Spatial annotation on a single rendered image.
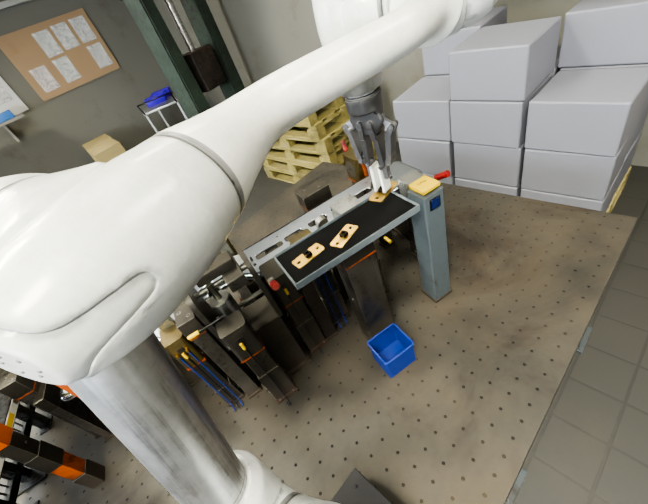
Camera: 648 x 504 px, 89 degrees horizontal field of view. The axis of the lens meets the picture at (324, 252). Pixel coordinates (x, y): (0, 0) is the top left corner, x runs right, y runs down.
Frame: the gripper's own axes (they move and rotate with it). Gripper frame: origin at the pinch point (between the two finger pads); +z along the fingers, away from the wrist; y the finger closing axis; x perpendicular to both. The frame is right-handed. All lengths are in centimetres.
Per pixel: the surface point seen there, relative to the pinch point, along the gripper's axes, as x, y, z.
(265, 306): 31, 29, 29
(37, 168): -10, 610, 57
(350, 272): 15.9, 4.0, 19.2
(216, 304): 42, 29, 15
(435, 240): -10.5, -6.8, 28.2
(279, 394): 46, 22, 52
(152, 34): -151, 353, -36
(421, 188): -10.6, -4.4, 10.0
